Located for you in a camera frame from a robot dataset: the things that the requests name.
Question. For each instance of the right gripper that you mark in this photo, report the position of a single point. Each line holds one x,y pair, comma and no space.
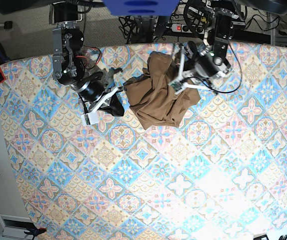
104,99

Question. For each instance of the brown t-shirt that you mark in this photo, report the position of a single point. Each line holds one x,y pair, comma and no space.
152,100

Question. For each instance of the white power strip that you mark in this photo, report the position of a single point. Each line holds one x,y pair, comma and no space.
180,28

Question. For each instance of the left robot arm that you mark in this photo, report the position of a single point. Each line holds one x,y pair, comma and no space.
212,22

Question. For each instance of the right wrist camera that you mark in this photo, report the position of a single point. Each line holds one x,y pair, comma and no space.
89,118

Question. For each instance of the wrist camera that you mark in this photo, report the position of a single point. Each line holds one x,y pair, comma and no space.
178,86
89,118

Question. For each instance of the white wall vent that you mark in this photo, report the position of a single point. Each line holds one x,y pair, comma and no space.
14,227

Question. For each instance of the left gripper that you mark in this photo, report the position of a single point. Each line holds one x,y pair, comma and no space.
190,78

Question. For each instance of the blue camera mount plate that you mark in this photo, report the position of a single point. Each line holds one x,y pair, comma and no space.
141,7

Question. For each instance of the patterned tile tablecloth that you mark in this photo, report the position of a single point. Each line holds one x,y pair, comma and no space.
220,175

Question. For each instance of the orange black clamp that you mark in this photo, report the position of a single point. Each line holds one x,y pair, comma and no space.
35,231

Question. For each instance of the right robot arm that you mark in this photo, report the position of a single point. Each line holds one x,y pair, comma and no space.
69,64

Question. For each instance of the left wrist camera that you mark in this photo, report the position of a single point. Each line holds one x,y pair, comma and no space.
178,86

